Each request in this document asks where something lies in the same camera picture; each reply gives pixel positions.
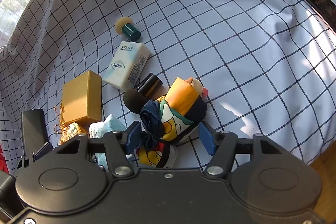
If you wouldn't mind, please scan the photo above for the gold gift box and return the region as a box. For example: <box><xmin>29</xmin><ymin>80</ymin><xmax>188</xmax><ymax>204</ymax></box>
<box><xmin>62</xmin><ymin>71</ymin><xmax>102</xmax><ymax>127</ymax></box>

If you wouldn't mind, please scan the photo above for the black triangular box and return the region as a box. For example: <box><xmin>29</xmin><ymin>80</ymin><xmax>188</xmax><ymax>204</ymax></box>
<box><xmin>21</xmin><ymin>109</ymin><xmax>49</xmax><ymax>157</ymax></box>

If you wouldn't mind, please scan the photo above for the light blue face mask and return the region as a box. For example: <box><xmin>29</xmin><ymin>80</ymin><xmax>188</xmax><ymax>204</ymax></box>
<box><xmin>89</xmin><ymin>114</ymin><xmax>131</xmax><ymax>171</ymax></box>

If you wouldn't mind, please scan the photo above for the navy colourful silk scarf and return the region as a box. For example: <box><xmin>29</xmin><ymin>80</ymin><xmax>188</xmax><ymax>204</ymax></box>
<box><xmin>137</xmin><ymin>77</ymin><xmax>209</xmax><ymax>168</ymax></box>

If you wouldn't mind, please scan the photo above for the green handled beige makeup sponge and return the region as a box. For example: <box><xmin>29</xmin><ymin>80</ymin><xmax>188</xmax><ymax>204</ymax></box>
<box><xmin>114</xmin><ymin>16</ymin><xmax>141</xmax><ymax>42</ymax></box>

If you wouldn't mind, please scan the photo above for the blue checkered tablecloth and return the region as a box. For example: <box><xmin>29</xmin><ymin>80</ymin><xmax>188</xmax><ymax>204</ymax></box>
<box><xmin>1</xmin><ymin>0</ymin><xmax>335</xmax><ymax>171</ymax></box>

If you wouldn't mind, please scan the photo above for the white tissue pack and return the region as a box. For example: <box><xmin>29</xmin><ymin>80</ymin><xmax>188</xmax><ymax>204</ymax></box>
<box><xmin>102</xmin><ymin>41</ymin><xmax>151</xmax><ymax>91</ymax></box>

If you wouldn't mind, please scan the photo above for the black smartphone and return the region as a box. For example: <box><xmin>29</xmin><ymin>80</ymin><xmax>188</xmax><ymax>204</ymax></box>
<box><xmin>305</xmin><ymin>0</ymin><xmax>336</xmax><ymax>33</ymax></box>

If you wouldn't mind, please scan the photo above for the yellow embroidered drawstring pouch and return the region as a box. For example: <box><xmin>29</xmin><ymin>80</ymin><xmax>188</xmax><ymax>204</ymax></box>
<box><xmin>54</xmin><ymin>104</ymin><xmax>89</xmax><ymax>145</ymax></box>

